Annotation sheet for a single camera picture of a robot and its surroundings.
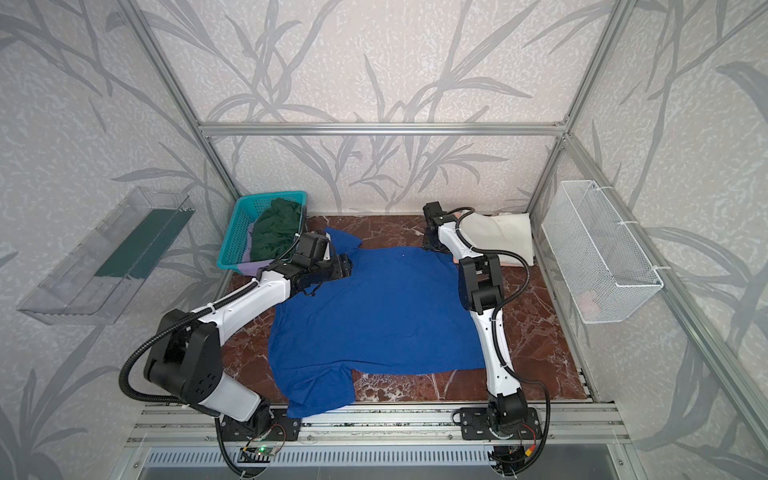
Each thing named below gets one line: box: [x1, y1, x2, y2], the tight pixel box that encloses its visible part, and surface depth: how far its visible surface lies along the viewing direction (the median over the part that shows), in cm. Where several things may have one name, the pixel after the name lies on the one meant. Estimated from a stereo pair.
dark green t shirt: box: [250, 198, 301, 261], surface depth 110 cm
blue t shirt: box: [268, 230, 485, 418], surface depth 88 cm
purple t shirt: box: [237, 223, 275, 277], surface depth 95 cm
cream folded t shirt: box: [459, 213, 534, 266], surface depth 111 cm
